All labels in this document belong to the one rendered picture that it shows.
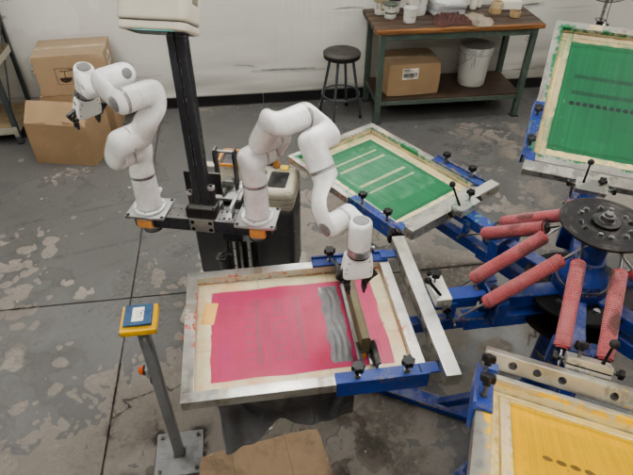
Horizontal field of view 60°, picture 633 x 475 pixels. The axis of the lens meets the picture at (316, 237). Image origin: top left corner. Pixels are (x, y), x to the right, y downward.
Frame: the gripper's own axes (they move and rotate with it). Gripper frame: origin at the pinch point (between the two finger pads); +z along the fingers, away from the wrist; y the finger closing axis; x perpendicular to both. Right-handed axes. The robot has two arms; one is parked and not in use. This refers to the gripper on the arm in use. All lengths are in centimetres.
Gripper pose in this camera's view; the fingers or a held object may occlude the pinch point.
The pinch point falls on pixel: (355, 286)
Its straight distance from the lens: 186.8
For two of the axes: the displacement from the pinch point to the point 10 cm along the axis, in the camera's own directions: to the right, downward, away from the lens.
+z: -0.1, 7.7, 6.3
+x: 1.6, 6.3, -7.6
